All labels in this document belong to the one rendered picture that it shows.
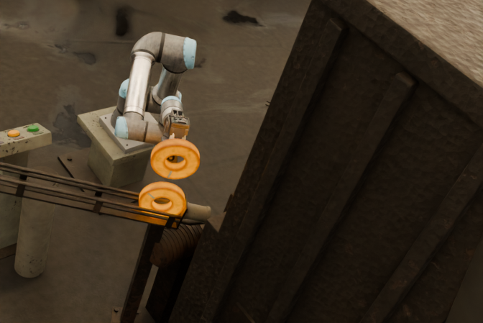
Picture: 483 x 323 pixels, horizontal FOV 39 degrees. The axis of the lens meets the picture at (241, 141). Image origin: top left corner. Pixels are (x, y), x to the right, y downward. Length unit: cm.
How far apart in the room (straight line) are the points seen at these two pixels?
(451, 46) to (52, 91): 272
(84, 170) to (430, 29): 222
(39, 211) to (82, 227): 53
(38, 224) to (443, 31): 173
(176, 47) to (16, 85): 138
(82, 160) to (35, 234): 76
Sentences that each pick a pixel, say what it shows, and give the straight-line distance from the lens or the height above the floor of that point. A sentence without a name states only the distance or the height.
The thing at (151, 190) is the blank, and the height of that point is 76.
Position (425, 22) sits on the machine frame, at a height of 176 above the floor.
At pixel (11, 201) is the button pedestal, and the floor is 28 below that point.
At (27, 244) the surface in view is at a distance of 273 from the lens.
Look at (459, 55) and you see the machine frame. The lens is 136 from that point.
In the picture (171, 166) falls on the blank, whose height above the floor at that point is 87.
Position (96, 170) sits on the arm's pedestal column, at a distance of 327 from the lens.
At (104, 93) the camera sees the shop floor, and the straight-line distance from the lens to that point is 382.
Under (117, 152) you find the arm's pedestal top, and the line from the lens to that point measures 301.
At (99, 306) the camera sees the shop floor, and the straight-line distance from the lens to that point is 284.
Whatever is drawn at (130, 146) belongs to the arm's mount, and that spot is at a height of 33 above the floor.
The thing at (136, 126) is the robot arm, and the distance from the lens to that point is 238.
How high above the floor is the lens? 230
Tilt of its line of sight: 38 degrees down
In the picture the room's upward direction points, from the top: 21 degrees clockwise
